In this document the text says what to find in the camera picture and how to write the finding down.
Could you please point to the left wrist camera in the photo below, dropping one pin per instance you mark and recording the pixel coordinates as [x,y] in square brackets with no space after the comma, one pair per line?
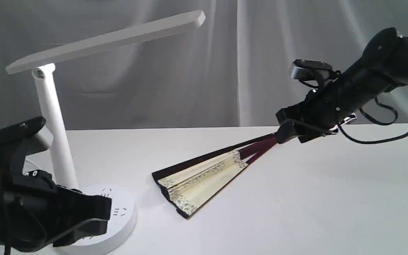
[34,131]

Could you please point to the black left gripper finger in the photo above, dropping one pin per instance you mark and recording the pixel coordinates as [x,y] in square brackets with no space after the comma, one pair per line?
[86,229]
[75,206]

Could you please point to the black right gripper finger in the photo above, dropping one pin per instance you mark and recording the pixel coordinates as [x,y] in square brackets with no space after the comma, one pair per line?
[311,134]
[286,132]

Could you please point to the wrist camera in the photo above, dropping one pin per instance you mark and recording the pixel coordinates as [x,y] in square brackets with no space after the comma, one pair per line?
[34,131]
[312,73]

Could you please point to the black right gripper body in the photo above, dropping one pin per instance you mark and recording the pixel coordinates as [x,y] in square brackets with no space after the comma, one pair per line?
[321,110]

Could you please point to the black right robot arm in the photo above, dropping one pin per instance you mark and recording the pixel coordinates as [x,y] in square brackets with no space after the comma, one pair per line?
[382,67]

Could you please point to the folding paper fan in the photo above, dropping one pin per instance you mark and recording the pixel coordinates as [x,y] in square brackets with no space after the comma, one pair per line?
[191,184]

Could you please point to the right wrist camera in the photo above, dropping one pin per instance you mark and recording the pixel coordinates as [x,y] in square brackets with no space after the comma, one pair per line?
[312,73]

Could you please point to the white backdrop curtain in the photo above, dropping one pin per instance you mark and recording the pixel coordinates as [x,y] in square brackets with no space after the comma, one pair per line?
[231,71]

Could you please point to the white desk lamp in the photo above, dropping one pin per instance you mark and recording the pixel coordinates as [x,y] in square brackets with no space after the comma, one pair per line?
[123,214]

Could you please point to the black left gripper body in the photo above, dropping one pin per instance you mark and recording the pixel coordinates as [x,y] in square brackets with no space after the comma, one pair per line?
[28,211]

